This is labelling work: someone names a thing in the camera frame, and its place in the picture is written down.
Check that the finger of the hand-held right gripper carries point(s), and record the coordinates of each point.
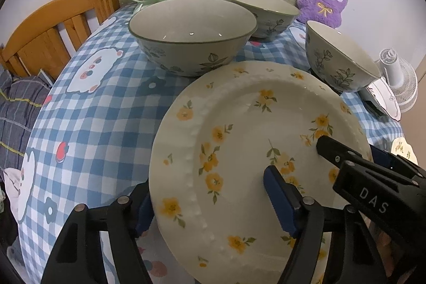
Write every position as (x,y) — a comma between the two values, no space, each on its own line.
(382,157)
(332,151)

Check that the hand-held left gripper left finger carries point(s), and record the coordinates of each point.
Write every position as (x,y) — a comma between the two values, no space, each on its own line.
(143,214)

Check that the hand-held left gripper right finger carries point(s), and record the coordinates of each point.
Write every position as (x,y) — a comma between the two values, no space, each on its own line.
(279,197)

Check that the white plate red trim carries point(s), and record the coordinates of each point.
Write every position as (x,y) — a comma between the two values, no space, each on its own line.
(387,97)

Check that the small floral bowl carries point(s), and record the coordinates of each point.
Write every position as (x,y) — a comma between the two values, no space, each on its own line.
(266,4)
(332,64)

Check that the yellow floral plate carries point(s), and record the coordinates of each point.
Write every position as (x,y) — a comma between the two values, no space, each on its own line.
(239,104)

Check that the large floral bowl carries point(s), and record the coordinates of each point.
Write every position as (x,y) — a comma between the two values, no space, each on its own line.
(186,21)

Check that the white standing fan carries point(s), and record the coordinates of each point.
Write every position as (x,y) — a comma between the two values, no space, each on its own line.
(404,84)

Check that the blue checked tablecloth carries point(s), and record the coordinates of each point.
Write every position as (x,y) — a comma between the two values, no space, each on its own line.
(100,104)

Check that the white crumpled cloth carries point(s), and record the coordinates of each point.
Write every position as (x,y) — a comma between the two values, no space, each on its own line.
(11,184)

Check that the grey plaid bedding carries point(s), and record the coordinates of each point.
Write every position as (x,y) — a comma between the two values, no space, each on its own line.
(20,111)

